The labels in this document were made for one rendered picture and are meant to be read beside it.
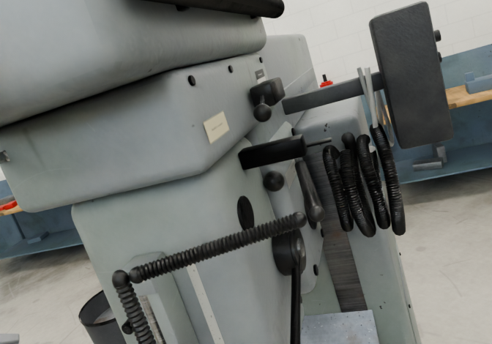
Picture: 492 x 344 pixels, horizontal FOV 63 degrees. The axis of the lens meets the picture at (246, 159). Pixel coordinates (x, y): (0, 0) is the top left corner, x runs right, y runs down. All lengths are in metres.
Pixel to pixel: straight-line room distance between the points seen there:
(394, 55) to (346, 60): 4.01
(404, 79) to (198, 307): 0.43
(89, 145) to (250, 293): 0.23
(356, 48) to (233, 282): 4.29
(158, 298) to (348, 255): 0.57
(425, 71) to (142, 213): 0.45
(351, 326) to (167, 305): 0.64
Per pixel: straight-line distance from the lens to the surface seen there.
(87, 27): 0.28
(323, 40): 4.66
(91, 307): 2.89
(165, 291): 0.46
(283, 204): 0.61
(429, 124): 0.67
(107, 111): 0.39
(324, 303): 1.02
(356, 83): 0.73
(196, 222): 0.43
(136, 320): 0.36
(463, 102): 3.97
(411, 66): 0.65
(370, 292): 0.99
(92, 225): 0.50
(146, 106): 0.37
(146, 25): 0.32
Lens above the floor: 1.71
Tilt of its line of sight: 12 degrees down
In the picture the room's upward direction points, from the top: 18 degrees counter-clockwise
